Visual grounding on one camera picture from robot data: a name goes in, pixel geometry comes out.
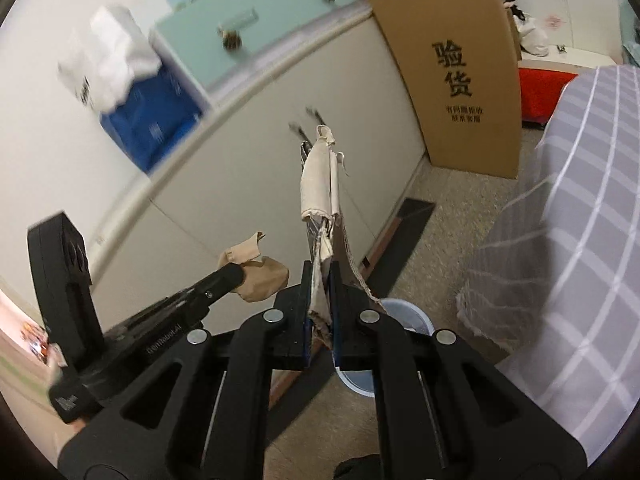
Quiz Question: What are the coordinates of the teal drawer unit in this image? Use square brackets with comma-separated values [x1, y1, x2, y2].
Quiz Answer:
[152, 0, 372, 94]

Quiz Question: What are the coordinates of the grey plaid bed sheet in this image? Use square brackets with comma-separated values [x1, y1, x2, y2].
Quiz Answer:
[454, 64, 640, 457]

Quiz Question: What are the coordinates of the white plastic bag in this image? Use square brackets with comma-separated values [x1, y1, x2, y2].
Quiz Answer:
[57, 4, 164, 112]

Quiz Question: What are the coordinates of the white crumpled cloth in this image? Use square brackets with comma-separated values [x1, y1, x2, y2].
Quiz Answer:
[517, 12, 551, 57]

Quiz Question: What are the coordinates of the light blue plastic bin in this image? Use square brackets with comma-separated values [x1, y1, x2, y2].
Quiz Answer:
[334, 298, 432, 397]

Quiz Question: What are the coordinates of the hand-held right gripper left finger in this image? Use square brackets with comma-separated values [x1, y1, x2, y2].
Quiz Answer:
[57, 259, 317, 480]

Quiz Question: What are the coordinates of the tall cardboard box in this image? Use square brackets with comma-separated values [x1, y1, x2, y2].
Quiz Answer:
[367, 0, 522, 180]

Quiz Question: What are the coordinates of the beige frayed cloth pouch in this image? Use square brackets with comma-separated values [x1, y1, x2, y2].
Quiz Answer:
[298, 124, 386, 357]

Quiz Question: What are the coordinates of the pink plaid blanket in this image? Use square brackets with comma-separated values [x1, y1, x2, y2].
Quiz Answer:
[454, 284, 507, 357]

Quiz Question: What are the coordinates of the beige cloth scrap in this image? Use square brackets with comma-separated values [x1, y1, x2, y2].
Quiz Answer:
[216, 231, 290, 304]

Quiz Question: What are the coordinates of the blue plastic bag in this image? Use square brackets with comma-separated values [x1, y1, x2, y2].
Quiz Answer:
[99, 67, 204, 174]

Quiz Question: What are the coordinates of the white low cabinet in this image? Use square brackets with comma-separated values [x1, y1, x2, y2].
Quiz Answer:
[0, 2, 431, 343]

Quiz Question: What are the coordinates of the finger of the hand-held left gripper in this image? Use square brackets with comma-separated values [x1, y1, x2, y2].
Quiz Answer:
[149, 263, 247, 319]

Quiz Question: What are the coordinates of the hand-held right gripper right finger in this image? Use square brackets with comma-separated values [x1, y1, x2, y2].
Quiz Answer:
[329, 261, 587, 480]

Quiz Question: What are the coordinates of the red storage box white lid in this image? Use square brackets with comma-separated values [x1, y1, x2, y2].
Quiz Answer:
[517, 49, 626, 129]

